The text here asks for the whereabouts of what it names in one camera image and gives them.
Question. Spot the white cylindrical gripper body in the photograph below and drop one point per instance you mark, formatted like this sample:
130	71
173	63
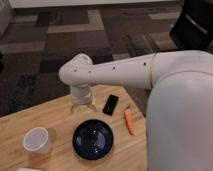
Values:
81	94

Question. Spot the dark blue ceramic bowl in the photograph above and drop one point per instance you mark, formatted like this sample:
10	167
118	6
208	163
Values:
93	139

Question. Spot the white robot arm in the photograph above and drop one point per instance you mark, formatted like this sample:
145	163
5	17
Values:
179	115

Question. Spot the black rectangular device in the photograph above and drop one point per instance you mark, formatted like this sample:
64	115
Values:
110	104

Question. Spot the orange carrot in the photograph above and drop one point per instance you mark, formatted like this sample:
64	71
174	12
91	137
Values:
129	121

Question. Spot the white plastic cup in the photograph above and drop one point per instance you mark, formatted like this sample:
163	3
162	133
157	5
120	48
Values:
37	140

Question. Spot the black chair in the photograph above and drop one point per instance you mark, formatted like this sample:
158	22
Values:
194	27

